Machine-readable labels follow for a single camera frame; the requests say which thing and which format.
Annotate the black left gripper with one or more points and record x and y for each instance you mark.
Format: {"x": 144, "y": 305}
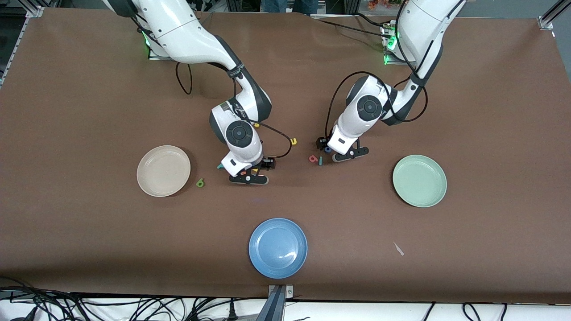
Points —
{"x": 320, "y": 143}

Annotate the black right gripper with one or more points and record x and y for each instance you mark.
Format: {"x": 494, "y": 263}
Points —
{"x": 267, "y": 162}

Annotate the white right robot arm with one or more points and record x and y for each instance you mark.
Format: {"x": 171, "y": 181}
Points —
{"x": 187, "y": 35}

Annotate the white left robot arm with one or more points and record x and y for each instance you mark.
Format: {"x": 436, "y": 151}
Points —
{"x": 424, "y": 26}

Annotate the brown paper table cover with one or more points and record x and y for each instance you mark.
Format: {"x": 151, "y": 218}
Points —
{"x": 294, "y": 67}

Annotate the blue round plate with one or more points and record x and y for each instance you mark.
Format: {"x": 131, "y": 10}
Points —
{"x": 277, "y": 248}

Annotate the green round plate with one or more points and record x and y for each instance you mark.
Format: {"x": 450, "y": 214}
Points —
{"x": 419, "y": 180}

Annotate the beige round plate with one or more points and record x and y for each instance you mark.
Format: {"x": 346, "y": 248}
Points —
{"x": 163, "y": 171}

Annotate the white paper scrap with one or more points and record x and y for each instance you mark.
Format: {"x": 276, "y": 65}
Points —
{"x": 398, "y": 248}

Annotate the black power plug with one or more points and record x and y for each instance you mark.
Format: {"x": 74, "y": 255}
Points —
{"x": 232, "y": 310}

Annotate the orange artificial flowers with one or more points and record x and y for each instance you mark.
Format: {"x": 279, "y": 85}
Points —
{"x": 383, "y": 4}

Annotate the grey aluminium pole with bracket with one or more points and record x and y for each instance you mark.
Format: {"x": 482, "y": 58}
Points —
{"x": 276, "y": 307}

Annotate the aluminium frame profile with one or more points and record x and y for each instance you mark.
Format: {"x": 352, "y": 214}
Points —
{"x": 13, "y": 49}
{"x": 551, "y": 18}

